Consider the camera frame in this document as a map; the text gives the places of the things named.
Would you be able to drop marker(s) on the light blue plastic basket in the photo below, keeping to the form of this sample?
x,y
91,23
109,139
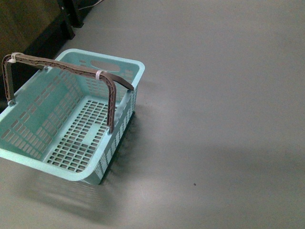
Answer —
x,y
58,121

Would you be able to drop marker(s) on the brown basket handle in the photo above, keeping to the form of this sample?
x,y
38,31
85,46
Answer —
x,y
108,78

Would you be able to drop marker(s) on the white zip tie right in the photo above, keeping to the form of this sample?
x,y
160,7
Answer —
x,y
98,73

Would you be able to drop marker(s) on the white zip tie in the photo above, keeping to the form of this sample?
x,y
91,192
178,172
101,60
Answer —
x,y
98,73
13,57

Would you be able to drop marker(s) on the dark wooden furniture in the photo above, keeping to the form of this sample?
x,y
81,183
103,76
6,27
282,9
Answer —
x,y
36,27

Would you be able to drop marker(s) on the white zip tie left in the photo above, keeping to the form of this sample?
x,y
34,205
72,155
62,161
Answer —
x,y
13,57

